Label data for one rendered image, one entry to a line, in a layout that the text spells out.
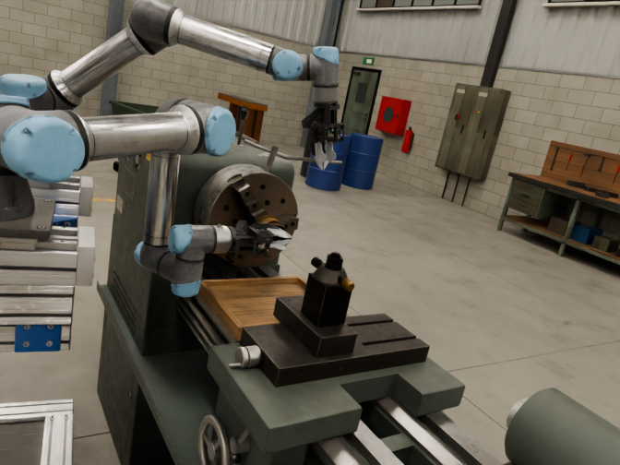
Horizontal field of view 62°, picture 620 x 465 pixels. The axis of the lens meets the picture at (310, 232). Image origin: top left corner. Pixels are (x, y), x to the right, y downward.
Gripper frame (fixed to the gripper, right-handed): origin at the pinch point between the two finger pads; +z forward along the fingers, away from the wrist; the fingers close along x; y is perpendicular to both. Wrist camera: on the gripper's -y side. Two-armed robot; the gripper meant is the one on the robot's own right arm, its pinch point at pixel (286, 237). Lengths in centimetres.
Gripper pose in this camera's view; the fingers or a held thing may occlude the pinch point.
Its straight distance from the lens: 153.7
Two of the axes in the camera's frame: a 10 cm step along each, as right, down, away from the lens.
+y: 5.1, 3.3, -8.0
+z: 8.4, 0.2, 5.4
